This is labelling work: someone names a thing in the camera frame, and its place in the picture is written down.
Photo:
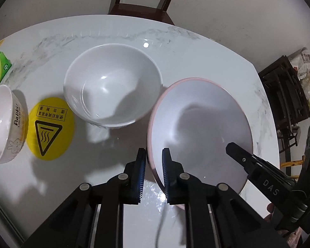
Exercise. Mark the white ribbed bowl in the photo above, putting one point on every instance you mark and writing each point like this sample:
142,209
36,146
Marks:
5,124

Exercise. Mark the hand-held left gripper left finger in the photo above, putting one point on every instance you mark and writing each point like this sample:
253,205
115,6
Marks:
140,175

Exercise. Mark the printed plastic bag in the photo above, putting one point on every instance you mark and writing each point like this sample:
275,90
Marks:
306,59

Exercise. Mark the person's right hand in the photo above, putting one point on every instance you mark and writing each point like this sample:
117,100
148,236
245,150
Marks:
270,211

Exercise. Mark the dark wooden furniture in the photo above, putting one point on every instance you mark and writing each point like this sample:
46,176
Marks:
281,82

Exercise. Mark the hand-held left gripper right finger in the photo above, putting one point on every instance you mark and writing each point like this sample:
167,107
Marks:
166,178

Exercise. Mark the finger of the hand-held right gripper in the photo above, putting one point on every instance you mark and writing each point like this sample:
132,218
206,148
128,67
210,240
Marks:
239,155

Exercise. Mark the round yellow warning sticker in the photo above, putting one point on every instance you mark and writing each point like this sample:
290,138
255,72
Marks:
51,139

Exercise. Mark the dark wooden chair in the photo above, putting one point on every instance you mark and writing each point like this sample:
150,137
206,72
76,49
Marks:
142,15

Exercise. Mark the pink bowl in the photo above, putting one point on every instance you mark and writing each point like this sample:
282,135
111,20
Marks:
201,124

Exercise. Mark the white bowl with grey print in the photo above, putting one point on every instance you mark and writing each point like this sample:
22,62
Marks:
113,82

